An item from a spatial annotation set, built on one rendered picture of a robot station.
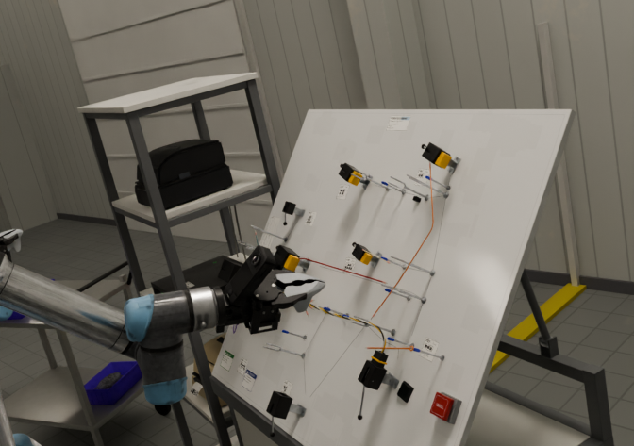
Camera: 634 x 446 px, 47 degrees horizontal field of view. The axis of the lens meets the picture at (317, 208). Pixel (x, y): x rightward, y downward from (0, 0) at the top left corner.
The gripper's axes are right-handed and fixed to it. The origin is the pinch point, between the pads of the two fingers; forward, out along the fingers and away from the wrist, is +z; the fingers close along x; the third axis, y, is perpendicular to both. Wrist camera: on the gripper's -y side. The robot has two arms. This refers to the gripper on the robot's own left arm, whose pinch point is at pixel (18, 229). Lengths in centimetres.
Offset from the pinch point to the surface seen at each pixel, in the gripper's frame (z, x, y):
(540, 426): 17, 150, 58
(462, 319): -6, 134, 15
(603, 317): 241, 173, 135
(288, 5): 377, -56, -44
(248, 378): 24, 58, 58
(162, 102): 46, 28, -29
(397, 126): 48, 107, -20
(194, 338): 38, 31, 54
